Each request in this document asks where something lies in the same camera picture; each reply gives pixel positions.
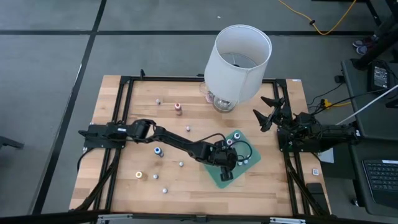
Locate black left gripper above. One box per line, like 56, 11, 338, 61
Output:
208, 140, 239, 182

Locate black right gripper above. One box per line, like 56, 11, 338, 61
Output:
252, 96, 296, 133

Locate teal translucent plastic bin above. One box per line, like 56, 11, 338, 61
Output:
203, 129, 262, 190

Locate silver table lamp white shade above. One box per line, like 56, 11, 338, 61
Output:
203, 24, 273, 113

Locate black phone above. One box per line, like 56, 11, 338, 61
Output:
306, 182, 326, 200

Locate white rod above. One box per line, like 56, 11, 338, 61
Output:
335, 83, 398, 126

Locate dark side desk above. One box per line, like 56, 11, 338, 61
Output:
340, 58, 398, 218

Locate person's shoe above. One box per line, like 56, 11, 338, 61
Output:
353, 37, 374, 47
356, 45, 376, 56

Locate black power brick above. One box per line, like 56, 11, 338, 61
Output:
370, 62, 393, 93

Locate black computer keyboard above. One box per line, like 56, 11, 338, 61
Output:
362, 159, 398, 209

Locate grey chair leg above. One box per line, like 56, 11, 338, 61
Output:
0, 136, 25, 150

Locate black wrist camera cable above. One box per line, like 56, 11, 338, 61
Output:
198, 133, 253, 162

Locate yellow power plug cable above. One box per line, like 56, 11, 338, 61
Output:
320, 98, 352, 110

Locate clear lamp power cord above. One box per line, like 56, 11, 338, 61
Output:
198, 82, 215, 103

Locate yellow extension cable black plug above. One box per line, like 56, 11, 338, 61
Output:
278, 0, 358, 35

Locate black aluminium table frame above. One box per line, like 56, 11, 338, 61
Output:
70, 68, 332, 220

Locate black desk leg frame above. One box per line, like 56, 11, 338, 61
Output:
351, 0, 398, 71

